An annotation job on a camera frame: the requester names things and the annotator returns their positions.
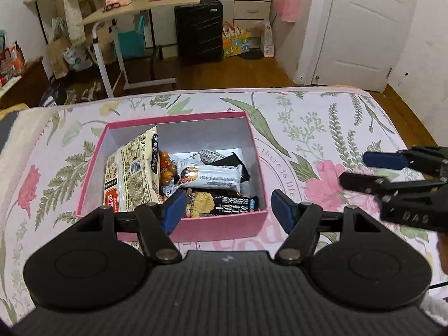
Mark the pink hanging bag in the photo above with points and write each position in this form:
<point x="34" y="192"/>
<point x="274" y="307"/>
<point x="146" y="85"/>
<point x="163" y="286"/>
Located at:
<point x="287" y="10"/>

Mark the black snack packet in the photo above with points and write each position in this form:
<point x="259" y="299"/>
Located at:
<point x="234" y="161"/>

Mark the brown paper bag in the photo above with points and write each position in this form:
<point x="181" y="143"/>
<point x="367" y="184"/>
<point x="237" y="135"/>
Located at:
<point x="55" y="53"/>

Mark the white door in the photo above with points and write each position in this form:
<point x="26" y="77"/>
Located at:
<point x="363" y="41"/>

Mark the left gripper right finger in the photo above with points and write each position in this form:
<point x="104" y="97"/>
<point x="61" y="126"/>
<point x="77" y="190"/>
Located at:
<point x="300" y="221"/>

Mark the white snack bar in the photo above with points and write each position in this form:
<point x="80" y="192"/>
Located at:
<point x="206" y="156"/>
<point x="210" y="177"/>

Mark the black soda cracker packet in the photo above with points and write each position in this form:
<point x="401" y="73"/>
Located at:
<point x="218" y="203"/>

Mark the floral bed sheet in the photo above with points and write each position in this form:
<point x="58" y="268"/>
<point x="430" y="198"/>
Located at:
<point x="305" y="139"/>

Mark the teal paper bag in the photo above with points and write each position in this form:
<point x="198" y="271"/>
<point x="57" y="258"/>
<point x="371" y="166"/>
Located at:
<point x="132" y="43"/>

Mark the beige noodle packet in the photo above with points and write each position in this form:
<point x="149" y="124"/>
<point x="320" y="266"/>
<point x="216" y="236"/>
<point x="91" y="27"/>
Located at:
<point x="132" y="175"/>

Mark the pink cardboard box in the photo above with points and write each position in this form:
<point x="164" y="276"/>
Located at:
<point x="183" y="134"/>

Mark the colourful gift box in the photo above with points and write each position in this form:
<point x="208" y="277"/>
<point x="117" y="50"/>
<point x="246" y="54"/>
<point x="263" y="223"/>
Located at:
<point x="236" y="40"/>

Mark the black suitcase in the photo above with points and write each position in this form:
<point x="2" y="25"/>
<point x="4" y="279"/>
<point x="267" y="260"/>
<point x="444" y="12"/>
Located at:
<point x="199" y="32"/>

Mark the wooden nightstand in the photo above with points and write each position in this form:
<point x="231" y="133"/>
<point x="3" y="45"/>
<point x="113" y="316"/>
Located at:
<point x="29" y="89"/>

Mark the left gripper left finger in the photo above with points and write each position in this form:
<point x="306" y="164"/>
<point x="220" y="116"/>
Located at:
<point x="155" y="223"/>

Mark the person right hand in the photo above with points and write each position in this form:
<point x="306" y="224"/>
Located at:
<point x="442" y="246"/>

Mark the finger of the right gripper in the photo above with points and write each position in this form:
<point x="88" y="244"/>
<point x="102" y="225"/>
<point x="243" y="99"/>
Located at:
<point x="394" y="161"/>
<point x="363" y="183"/>

